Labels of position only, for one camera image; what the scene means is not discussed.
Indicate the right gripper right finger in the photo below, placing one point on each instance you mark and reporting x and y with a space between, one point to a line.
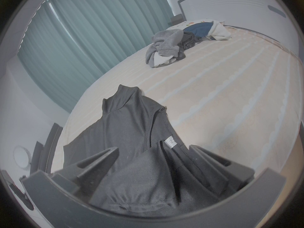
225 166

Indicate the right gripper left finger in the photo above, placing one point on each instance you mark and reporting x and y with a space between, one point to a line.
92 170

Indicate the black T-shirt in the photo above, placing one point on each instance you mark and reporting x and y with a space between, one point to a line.
133 139

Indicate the bed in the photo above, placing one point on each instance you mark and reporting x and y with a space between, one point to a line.
225 91

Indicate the pile of clothes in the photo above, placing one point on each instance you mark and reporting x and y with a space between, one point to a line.
171 41

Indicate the round white mirror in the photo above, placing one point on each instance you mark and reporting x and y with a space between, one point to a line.
21 156

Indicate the blue-green curtain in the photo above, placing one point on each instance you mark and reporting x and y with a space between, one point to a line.
114 20
54 63

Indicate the white printed pillow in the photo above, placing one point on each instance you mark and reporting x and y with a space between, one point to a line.
177 26

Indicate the grey bedside table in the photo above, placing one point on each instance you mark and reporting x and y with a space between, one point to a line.
176 20

